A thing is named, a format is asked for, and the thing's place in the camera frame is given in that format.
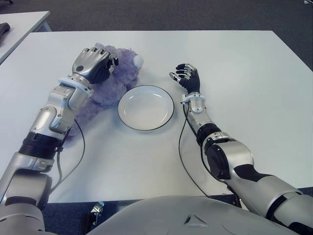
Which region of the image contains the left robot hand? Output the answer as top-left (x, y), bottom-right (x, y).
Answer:
top-left (72, 47), bottom-right (120, 85)

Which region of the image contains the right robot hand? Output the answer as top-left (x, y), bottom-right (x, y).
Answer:
top-left (168, 63), bottom-right (201, 94)

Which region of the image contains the purple plush doll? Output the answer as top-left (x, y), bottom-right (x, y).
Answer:
top-left (64, 43), bottom-right (144, 145)

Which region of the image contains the white plate with black rim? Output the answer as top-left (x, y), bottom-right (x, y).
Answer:
top-left (117, 85), bottom-right (175, 132)

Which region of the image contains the white side table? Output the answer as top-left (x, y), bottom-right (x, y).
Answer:
top-left (0, 11), bottom-right (52, 66)

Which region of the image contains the grey robot torso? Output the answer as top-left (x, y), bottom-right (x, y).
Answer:
top-left (87, 195), bottom-right (298, 235)

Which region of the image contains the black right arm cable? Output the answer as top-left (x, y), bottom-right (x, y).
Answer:
top-left (178, 104), bottom-right (213, 198)

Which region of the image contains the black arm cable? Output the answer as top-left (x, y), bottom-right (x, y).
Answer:
top-left (50, 119), bottom-right (86, 194)
top-left (178, 104), bottom-right (213, 198)

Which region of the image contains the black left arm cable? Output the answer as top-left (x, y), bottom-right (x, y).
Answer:
top-left (50, 119), bottom-right (86, 194)

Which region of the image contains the black tool handle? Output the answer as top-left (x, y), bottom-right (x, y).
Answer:
top-left (0, 23), bottom-right (11, 47)

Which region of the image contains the metal clamp bracket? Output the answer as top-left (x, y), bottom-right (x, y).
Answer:
top-left (90, 200), bottom-right (105, 225)

